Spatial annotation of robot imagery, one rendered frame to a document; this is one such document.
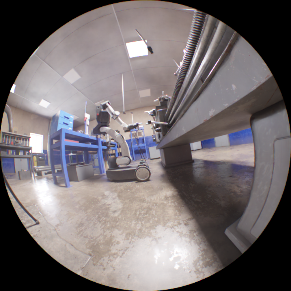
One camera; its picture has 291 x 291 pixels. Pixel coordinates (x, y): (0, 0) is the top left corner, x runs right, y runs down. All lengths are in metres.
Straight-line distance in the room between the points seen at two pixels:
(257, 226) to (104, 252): 0.49
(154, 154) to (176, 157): 2.15
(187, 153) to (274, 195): 1.78
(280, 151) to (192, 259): 0.36
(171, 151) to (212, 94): 1.66
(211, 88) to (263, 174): 0.24
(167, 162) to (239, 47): 1.78
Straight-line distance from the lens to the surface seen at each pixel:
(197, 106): 0.23
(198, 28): 0.41
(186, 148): 1.88
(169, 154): 1.77
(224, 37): 0.42
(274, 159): 0.27
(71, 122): 1.86
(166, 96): 1.14
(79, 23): 3.27
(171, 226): 0.46
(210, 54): 0.33
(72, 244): 0.52
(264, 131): 0.26
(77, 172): 1.68
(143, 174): 1.08
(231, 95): 0.15
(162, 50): 3.44
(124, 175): 1.17
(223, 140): 4.69
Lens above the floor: 0.36
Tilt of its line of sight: 5 degrees up
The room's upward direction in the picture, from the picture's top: 9 degrees counter-clockwise
